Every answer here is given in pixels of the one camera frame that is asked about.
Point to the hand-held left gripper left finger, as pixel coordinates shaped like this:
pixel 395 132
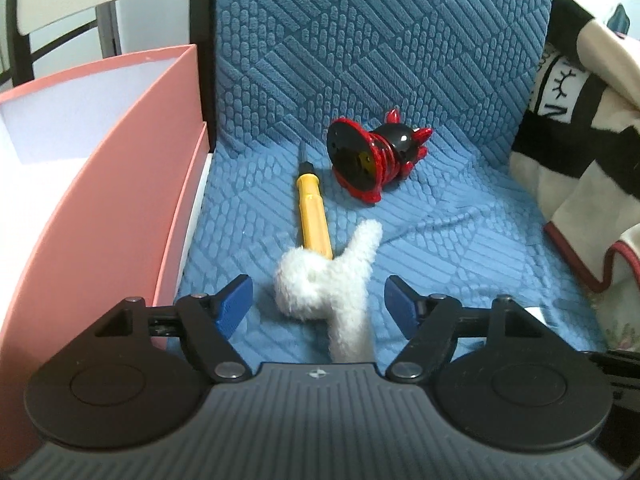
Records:
pixel 235 305

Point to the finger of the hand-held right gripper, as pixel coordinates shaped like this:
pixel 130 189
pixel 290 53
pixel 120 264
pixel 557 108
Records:
pixel 615 362

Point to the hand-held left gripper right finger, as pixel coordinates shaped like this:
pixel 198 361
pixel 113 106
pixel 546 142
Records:
pixel 400 305

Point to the white fluffy plush item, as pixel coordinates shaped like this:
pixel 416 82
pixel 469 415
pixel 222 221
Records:
pixel 310 285

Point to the pink cardboard box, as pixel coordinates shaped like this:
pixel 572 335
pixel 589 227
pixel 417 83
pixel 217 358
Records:
pixel 100 210

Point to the floral bed sheet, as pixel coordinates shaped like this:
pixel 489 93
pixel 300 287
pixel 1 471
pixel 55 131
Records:
pixel 620 325

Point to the yellow screwdriver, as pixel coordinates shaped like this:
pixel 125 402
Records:
pixel 312 215

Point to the red black spring toy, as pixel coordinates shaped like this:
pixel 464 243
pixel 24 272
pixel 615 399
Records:
pixel 360 155

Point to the black and cream blanket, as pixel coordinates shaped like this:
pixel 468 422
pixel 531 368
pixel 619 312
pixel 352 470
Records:
pixel 575 160

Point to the blue textured seat cover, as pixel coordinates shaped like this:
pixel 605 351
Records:
pixel 400 35

